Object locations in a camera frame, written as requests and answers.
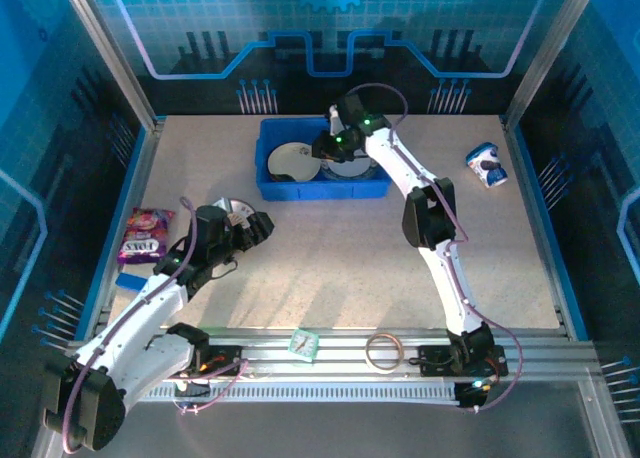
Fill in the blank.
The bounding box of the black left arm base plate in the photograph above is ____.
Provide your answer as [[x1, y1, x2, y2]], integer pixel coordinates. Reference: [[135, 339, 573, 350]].
[[164, 345, 247, 378]]

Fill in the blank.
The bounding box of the blue white snack cup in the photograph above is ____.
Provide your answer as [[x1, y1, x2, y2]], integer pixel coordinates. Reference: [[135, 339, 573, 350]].
[[465, 141, 509, 188]]

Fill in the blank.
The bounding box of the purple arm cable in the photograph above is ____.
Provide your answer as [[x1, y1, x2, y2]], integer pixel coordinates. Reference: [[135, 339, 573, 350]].
[[60, 195, 251, 454], [349, 81, 525, 414]]

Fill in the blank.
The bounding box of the aluminium frame post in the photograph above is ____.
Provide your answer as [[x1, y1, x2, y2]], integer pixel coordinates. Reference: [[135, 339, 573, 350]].
[[55, 0, 169, 132], [501, 0, 602, 129]]

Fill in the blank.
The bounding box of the purple candy bag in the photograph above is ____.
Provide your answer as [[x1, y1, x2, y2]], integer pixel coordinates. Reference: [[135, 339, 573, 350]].
[[116, 206, 176, 265]]

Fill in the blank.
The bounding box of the aluminium front rail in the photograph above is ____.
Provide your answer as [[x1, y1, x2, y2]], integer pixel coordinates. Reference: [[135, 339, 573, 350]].
[[64, 326, 599, 379]]

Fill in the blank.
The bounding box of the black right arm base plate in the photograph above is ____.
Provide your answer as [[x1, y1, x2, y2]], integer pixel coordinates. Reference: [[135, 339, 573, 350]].
[[417, 344, 509, 379]]

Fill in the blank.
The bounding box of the white slotted cable duct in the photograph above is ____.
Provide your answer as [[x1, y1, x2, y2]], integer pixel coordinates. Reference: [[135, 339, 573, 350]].
[[134, 382, 461, 405]]

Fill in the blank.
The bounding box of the small blue card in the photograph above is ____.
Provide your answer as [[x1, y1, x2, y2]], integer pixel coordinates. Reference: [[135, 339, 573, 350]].
[[114, 272, 151, 292]]

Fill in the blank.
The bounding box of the white plate green lettered rim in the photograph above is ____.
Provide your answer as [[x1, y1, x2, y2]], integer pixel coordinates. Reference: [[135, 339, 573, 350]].
[[319, 157, 380, 182]]

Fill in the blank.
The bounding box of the blue edged side rail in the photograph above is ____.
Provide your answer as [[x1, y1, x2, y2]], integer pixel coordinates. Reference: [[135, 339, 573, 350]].
[[74, 115, 169, 342], [499, 113, 591, 342]]

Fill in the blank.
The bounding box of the blue plastic bin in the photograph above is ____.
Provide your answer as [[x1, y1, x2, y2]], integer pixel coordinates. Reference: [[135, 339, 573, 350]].
[[254, 116, 392, 203]]

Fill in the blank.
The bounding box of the small green square clock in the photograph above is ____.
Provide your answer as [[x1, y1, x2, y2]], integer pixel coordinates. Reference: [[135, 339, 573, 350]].
[[288, 328, 319, 363]]

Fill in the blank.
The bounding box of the white plate small flower print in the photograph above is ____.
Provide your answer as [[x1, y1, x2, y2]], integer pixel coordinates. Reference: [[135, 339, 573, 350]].
[[266, 142, 321, 184]]

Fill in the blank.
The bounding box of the brown tape ring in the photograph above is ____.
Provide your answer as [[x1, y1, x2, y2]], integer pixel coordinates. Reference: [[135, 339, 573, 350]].
[[364, 332, 405, 374]]

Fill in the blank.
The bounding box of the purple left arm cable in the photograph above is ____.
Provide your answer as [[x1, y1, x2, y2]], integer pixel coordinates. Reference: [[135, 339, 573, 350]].
[[60, 195, 251, 454]]

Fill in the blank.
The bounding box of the white plate orange sunburst pattern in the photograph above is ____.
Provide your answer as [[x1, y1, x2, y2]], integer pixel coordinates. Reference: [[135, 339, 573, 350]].
[[209, 197, 260, 229]]

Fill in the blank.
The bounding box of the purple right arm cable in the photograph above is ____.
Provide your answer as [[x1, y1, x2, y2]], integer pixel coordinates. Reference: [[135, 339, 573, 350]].
[[349, 81, 525, 414]]

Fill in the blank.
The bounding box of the grey metal front panel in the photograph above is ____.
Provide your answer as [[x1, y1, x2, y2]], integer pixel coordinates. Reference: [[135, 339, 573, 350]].
[[32, 367, 634, 458]]

